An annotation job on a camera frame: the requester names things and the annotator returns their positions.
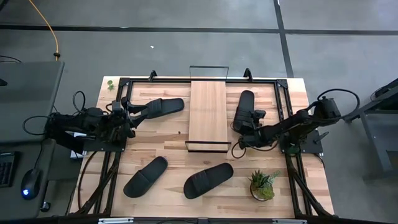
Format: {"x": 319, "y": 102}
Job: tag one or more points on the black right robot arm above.
{"x": 295, "y": 124}

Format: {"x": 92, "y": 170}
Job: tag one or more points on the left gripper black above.
{"x": 127, "y": 121}

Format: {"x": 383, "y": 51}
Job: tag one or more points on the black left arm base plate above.
{"x": 105, "y": 146}

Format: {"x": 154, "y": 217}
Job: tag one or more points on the grey desk with keyboard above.
{"x": 15, "y": 205}

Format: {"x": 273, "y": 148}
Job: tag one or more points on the grey office desk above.
{"x": 28, "y": 99}

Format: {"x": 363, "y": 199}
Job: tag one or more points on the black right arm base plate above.
{"x": 312, "y": 146}

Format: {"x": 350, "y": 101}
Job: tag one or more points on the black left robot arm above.
{"x": 90, "y": 119}

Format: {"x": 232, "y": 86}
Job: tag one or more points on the potted green succulent plant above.
{"x": 262, "y": 186}

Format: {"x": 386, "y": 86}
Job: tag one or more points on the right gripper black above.
{"x": 252, "y": 134}

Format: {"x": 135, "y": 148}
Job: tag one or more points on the black desk frame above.
{"x": 373, "y": 137}

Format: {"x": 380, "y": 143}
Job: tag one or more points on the black rubber slide sandal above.
{"x": 211, "y": 179}
{"x": 168, "y": 107}
{"x": 146, "y": 179}
{"x": 245, "y": 100}

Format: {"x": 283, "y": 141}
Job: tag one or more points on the small green plant sprig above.
{"x": 110, "y": 84}

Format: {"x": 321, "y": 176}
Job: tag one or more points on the silver aluminium bracket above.
{"x": 289, "y": 221}
{"x": 115, "y": 221}

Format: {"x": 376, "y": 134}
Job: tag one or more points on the black computer keyboard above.
{"x": 6, "y": 169}

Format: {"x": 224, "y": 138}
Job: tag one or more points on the black desk caster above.
{"x": 45, "y": 206}

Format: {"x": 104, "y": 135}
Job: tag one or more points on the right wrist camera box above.
{"x": 259, "y": 114}

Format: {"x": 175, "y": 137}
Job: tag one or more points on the white adapter box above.
{"x": 77, "y": 154}

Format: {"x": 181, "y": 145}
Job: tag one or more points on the wooden shelf with metal frame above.
{"x": 208, "y": 115}

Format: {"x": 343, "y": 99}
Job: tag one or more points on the black computer mouse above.
{"x": 30, "y": 182}

